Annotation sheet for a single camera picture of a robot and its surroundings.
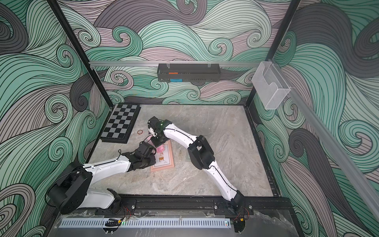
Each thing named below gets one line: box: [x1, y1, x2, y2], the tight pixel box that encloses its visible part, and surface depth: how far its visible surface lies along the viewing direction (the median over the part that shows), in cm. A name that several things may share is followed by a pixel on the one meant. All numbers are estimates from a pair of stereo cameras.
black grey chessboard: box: [99, 104, 142, 144], surface depth 106 cm
